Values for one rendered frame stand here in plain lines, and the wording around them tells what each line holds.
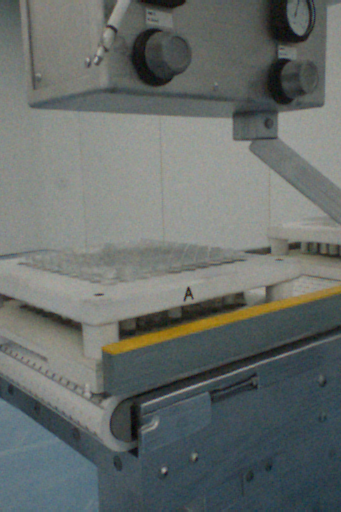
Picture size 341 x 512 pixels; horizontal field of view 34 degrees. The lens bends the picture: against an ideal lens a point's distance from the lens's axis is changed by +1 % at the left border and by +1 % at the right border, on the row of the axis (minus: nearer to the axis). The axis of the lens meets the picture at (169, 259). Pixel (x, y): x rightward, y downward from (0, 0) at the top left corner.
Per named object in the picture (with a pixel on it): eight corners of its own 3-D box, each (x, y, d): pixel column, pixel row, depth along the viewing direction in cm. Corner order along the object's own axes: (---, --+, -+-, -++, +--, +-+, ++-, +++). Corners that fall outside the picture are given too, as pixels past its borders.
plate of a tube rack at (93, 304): (151, 255, 74) (150, 239, 74) (302, 279, 56) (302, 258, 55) (-34, 283, 59) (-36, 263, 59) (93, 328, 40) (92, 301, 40)
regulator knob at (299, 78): (294, 99, 40) (295, 36, 40) (267, 104, 42) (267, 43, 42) (323, 101, 42) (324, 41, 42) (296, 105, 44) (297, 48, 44)
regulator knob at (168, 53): (157, 79, 33) (154, -5, 32) (134, 84, 35) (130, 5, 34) (199, 83, 35) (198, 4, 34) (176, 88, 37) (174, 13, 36)
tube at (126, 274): (126, 351, 49) (123, 267, 48) (139, 353, 48) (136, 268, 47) (119, 356, 48) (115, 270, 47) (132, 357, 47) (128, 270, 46)
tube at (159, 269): (155, 342, 51) (154, 262, 50) (169, 344, 51) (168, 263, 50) (151, 347, 50) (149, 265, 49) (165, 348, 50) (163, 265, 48)
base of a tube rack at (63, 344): (152, 291, 75) (152, 274, 75) (302, 327, 56) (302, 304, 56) (-30, 329, 60) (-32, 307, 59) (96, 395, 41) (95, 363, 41)
